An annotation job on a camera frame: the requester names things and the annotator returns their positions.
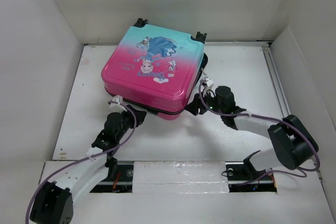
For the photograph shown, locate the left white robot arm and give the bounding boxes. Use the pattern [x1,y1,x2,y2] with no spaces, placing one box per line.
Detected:
[25,102,147,223]

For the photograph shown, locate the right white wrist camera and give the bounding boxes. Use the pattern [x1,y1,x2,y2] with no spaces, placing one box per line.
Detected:
[200,76,214,92]

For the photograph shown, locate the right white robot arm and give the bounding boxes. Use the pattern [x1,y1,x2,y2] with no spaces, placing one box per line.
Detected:
[185,84,319,184]

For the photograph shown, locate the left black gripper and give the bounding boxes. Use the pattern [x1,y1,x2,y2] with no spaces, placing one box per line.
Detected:
[115,105,145,141]

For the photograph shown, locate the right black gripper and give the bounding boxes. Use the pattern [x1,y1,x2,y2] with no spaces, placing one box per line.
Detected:
[183,88,225,115]

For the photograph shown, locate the white foam cover plate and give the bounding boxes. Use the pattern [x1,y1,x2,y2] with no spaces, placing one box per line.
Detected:
[132,161,229,195]

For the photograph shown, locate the teal pink suitcase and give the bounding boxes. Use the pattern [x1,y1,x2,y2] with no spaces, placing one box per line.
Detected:
[101,18,208,121]

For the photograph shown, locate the aluminium frame rail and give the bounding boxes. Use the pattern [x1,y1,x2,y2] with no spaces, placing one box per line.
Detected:
[262,40,322,183]

